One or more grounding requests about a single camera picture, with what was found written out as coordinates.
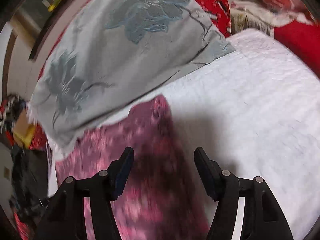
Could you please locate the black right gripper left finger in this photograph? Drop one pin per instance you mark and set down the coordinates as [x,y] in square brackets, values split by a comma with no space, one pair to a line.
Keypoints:
[64,216]

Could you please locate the cardboard box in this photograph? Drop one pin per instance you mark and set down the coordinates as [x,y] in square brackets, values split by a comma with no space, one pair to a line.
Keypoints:
[23,132]

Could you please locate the grey floral pillow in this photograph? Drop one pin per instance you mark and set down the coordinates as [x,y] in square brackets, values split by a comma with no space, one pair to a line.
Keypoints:
[115,51]

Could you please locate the purple pink floral garment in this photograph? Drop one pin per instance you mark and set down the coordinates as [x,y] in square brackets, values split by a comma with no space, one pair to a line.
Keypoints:
[159,200]

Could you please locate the red floral pillow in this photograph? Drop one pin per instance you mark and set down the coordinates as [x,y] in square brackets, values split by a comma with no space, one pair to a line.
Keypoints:
[219,13]

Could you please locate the pile of mixed clothes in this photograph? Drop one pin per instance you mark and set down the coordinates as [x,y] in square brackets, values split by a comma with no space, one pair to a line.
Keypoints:
[11,108]

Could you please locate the red blanket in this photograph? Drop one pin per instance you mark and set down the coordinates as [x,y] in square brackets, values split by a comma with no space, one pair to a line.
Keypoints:
[303,40]

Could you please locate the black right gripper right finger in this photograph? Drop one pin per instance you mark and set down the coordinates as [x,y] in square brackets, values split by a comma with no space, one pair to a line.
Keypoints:
[263,217]

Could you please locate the white quilted bedspread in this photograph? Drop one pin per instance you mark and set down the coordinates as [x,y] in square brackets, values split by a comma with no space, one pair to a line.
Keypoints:
[256,112]

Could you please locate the black quilted jacket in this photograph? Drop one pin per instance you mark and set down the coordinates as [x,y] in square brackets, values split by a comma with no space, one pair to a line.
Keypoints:
[29,179]

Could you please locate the white fringed cloth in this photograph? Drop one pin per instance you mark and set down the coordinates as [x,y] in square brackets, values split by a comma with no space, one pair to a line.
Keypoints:
[253,14]

